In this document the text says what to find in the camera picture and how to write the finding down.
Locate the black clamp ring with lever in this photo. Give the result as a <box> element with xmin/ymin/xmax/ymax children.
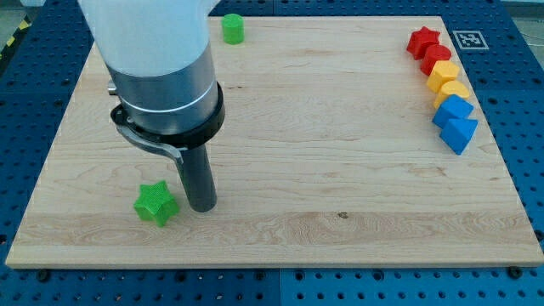
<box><xmin>110</xmin><ymin>82</ymin><xmax>225</xmax><ymax>165</ymax></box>

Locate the red cylinder block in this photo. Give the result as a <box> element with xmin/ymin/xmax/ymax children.
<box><xmin>420</xmin><ymin>44</ymin><xmax>451</xmax><ymax>76</ymax></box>

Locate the wooden board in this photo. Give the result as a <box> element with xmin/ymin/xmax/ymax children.
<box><xmin>6</xmin><ymin>16</ymin><xmax>543</xmax><ymax>269</ymax></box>

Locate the blue cube block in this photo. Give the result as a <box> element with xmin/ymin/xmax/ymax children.
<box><xmin>433</xmin><ymin>94</ymin><xmax>474</xmax><ymax>128</ymax></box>

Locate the green cylinder block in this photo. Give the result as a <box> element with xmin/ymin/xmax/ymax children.
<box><xmin>221</xmin><ymin>14</ymin><xmax>245</xmax><ymax>45</ymax></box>

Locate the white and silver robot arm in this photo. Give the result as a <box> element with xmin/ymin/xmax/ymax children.
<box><xmin>78</xmin><ymin>0</ymin><xmax>225</xmax><ymax>213</ymax></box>

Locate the yellow cube block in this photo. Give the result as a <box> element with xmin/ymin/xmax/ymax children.
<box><xmin>427</xmin><ymin>60</ymin><xmax>461</xmax><ymax>93</ymax></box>

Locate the white fiducial marker tag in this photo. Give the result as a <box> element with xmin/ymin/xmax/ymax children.
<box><xmin>453</xmin><ymin>30</ymin><xmax>489</xmax><ymax>50</ymax></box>

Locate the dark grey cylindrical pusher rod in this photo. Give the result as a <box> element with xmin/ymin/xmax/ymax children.
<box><xmin>177</xmin><ymin>144</ymin><xmax>217</xmax><ymax>213</ymax></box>

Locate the red star block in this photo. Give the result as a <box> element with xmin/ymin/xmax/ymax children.
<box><xmin>406</xmin><ymin>26</ymin><xmax>440</xmax><ymax>60</ymax></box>

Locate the blue triangular prism block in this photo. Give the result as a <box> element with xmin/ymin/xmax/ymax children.
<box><xmin>439</xmin><ymin>119</ymin><xmax>479</xmax><ymax>156</ymax></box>

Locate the yellow cylinder block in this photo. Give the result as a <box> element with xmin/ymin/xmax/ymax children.
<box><xmin>433</xmin><ymin>80</ymin><xmax>470</xmax><ymax>110</ymax></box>

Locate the green star block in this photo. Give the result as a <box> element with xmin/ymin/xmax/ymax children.
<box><xmin>133</xmin><ymin>180</ymin><xmax>179</xmax><ymax>227</ymax></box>

